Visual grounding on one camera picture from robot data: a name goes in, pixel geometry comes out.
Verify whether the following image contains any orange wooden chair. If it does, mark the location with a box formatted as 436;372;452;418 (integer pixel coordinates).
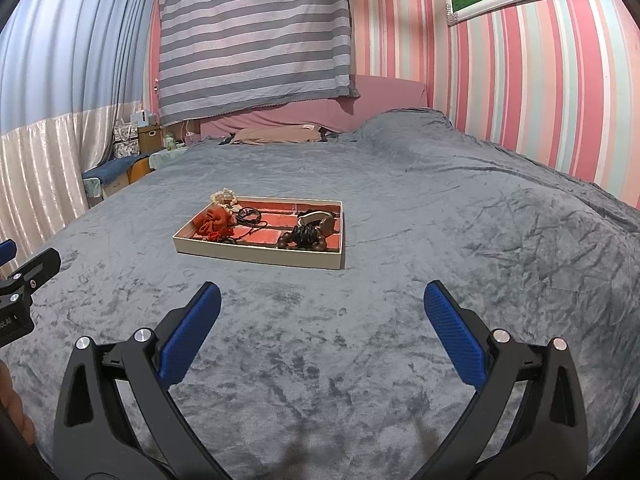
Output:
125;156;151;186

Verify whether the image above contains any beige scrunchie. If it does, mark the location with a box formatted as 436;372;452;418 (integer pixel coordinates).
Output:
210;188;241;211

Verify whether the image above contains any light green cloth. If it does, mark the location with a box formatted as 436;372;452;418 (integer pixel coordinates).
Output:
150;146;188;171

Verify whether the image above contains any person's left hand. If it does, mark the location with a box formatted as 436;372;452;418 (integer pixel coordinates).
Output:
0;360;37;448

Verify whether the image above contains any pink bed headboard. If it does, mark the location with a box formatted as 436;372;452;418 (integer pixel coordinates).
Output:
200;74;428;141

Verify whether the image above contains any grey plush blanket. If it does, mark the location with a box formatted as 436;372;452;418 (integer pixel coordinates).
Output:
0;107;640;480

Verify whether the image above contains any blue and cream curtain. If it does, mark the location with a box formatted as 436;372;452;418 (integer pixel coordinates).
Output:
0;0;166;266

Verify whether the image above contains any white tray red brick lining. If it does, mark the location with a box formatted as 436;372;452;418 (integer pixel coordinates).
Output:
172;195;347;271

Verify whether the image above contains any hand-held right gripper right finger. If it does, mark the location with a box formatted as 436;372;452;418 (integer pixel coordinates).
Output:
422;280;590;480

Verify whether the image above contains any patterned storage box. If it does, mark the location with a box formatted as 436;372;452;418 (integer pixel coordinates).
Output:
112;120;140;161

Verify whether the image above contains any blue folded cloth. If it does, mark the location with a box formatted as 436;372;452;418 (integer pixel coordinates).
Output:
81;155;143;181

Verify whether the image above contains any brown cardboard box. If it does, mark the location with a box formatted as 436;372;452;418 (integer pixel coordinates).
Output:
137;124;162;153

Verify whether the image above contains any orange fabric scrunchie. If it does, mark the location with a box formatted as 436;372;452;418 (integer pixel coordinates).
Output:
194;205;236;238

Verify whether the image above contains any grey striped hanging cloth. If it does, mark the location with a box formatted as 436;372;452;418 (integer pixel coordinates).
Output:
156;0;361;126

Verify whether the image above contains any tan pillow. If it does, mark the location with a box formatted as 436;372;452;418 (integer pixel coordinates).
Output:
232;124;323;145

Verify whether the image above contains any black hair claw clip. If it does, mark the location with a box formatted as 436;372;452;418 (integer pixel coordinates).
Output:
291;223;321;248

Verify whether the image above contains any brown wooden bead bracelet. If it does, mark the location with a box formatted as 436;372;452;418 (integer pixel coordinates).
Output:
277;230;328;252

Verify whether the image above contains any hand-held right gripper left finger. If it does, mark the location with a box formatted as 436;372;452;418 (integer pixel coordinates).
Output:
54;281;223;480

